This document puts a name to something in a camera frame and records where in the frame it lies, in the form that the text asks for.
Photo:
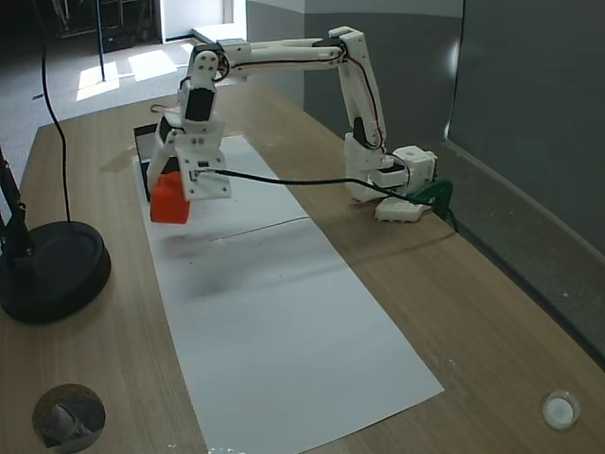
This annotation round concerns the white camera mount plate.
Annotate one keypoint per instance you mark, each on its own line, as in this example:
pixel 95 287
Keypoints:
pixel 208 161

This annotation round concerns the white paper sheet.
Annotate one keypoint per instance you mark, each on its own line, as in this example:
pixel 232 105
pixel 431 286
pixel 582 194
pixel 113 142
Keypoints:
pixel 255 203
pixel 283 354

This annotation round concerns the small white round cap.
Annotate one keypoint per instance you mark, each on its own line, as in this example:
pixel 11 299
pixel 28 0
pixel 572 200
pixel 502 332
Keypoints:
pixel 560 410

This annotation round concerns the green table clamp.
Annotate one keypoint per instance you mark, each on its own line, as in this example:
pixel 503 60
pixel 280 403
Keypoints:
pixel 435 189

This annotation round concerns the orange cube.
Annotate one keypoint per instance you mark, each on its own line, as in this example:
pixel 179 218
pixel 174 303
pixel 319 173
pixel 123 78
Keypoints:
pixel 167 203

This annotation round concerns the dark brown open box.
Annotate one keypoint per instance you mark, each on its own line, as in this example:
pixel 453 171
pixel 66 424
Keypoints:
pixel 144 142

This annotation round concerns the black round-base stand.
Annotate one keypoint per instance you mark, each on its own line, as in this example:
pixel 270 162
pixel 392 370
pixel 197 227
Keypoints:
pixel 57 274

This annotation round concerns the thin dark background pole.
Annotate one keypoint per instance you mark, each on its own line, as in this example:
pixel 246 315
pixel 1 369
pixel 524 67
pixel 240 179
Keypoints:
pixel 100 47

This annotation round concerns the black background case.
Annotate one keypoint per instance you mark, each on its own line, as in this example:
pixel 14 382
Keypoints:
pixel 118 43

